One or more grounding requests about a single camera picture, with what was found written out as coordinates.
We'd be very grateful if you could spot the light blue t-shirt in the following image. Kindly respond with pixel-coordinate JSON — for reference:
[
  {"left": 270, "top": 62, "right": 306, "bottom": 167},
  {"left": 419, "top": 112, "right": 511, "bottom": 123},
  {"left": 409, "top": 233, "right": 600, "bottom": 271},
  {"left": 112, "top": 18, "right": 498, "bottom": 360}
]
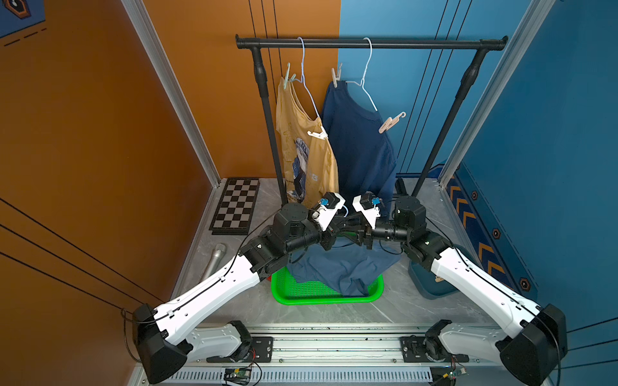
[{"left": 287, "top": 239, "right": 401, "bottom": 298}]

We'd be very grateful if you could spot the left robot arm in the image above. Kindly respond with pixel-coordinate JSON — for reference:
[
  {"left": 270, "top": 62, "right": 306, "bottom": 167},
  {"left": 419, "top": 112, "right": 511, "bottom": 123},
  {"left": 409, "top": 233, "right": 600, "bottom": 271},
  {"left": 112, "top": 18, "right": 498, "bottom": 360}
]
[{"left": 130, "top": 201, "right": 380, "bottom": 384}]

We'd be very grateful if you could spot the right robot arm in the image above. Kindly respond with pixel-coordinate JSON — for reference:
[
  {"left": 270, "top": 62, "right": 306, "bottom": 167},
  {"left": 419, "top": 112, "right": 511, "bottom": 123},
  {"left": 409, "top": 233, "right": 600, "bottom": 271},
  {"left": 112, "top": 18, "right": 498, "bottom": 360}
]
[{"left": 352, "top": 192, "right": 567, "bottom": 385}]

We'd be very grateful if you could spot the navy blue t-shirt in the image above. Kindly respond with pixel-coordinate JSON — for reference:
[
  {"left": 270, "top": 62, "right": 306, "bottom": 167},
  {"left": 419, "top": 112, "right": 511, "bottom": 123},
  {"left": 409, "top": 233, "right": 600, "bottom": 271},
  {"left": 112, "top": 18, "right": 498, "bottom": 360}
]
[{"left": 323, "top": 81, "right": 397, "bottom": 217}]

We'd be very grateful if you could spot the yellow printed t-shirt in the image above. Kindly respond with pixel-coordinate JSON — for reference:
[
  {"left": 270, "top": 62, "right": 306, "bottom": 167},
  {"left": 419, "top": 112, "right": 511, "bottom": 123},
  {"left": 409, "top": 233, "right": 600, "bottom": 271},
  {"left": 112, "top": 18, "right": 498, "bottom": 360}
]
[{"left": 275, "top": 79, "right": 339, "bottom": 208}]

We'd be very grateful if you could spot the green plastic basket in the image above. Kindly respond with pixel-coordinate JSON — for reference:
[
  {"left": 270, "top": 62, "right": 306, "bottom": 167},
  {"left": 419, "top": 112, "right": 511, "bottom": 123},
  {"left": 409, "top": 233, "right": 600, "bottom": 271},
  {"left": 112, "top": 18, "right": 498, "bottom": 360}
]
[{"left": 270, "top": 268, "right": 385, "bottom": 306}]

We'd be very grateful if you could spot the teal plastic tub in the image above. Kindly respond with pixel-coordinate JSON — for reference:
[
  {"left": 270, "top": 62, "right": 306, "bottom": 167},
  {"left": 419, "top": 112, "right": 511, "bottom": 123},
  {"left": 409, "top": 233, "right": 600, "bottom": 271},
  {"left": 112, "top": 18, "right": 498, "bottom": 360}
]
[{"left": 408, "top": 260, "right": 459, "bottom": 300}]

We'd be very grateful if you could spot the white clothespin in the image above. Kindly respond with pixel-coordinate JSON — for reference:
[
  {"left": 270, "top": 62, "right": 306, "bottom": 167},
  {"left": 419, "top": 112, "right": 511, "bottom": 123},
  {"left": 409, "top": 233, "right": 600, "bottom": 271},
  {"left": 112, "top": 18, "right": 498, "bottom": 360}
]
[{"left": 307, "top": 126, "right": 328, "bottom": 140}]

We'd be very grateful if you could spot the black white checkerboard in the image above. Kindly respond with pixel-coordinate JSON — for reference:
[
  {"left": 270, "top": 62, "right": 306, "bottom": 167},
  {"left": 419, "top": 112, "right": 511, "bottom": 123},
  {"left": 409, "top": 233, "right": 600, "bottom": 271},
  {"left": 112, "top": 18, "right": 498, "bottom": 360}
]
[{"left": 209, "top": 178, "right": 260, "bottom": 236}]

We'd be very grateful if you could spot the silver metal cylinder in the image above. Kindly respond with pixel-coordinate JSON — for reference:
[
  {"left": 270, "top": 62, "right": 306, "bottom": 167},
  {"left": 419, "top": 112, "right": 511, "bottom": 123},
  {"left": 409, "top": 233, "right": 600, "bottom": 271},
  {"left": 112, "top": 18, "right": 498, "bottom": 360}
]
[{"left": 201, "top": 243, "right": 227, "bottom": 281}]

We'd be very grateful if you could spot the light pink clothespin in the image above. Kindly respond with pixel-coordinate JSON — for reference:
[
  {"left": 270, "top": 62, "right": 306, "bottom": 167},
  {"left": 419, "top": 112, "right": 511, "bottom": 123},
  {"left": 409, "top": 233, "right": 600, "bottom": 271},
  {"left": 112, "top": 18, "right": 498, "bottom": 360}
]
[{"left": 378, "top": 111, "right": 407, "bottom": 133}]

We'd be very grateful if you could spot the beige clothespin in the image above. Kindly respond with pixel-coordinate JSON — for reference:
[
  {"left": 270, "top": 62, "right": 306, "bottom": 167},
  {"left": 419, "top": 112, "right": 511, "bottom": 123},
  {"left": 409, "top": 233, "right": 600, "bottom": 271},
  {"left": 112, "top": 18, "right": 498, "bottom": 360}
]
[{"left": 331, "top": 63, "right": 343, "bottom": 88}]

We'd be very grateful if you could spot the pale green clothespin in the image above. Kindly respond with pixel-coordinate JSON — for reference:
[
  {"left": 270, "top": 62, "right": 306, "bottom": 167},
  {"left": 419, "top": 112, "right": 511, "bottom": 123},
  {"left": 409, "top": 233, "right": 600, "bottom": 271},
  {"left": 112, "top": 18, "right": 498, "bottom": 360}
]
[{"left": 283, "top": 63, "right": 297, "bottom": 89}]

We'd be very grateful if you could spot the left green circuit board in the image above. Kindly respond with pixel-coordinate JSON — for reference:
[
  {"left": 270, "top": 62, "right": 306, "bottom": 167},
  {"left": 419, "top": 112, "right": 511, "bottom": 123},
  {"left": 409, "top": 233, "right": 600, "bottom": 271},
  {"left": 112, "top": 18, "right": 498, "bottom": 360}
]
[{"left": 222, "top": 367, "right": 253, "bottom": 386}]

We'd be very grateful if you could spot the green circuit board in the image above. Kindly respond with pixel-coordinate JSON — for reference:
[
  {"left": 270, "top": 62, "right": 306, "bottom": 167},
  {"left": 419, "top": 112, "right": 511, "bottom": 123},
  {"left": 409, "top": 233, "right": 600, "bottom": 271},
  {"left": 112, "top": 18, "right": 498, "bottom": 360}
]
[
  {"left": 442, "top": 367, "right": 468, "bottom": 385},
  {"left": 222, "top": 367, "right": 253, "bottom": 386}
]

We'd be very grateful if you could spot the right green circuit board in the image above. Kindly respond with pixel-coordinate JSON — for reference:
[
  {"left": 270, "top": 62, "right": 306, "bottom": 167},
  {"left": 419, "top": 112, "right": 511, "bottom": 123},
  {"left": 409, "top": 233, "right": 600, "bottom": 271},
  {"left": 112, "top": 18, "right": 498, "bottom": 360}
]
[{"left": 442, "top": 367, "right": 468, "bottom": 385}]

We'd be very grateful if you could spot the black clothes rack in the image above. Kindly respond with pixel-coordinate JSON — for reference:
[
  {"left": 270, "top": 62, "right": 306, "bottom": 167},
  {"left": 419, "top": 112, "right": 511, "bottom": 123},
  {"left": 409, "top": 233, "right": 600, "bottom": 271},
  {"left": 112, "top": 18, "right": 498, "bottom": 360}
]
[{"left": 235, "top": 35, "right": 509, "bottom": 205}]

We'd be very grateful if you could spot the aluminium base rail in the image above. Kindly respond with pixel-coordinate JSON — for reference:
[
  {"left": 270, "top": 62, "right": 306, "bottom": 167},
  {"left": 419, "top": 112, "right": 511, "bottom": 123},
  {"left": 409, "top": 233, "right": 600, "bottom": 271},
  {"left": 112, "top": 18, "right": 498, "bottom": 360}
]
[{"left": 127, "top": 322, "right": 551, "bottom": 386}]

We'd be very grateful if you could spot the middle white wire hanger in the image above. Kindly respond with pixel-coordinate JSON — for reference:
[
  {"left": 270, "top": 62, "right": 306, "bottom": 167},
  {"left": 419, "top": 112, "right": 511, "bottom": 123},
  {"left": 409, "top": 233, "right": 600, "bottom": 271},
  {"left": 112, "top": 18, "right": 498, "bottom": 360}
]
[{"left": 347, "top": 37, "right": 378, "bottom": 112}]

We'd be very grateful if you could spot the white wire hanger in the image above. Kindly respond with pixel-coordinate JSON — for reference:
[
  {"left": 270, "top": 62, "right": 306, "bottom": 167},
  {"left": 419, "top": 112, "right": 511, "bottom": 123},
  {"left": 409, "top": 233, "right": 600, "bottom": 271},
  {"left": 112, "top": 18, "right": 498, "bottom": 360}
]
[
  {"left": 296, "top": 36, "right": 320, "bottom": 118},
  {"left": 347, "top": 37, "right": 378, "bottom": 112}
]

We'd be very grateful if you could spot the left white wire hanger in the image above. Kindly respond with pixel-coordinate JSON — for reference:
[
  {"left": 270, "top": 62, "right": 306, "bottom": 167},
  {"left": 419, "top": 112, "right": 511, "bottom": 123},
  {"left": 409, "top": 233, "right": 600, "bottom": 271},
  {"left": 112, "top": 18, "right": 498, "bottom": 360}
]
[{"left": 296, "top": 36, "right": 320, "bottom": 118}]

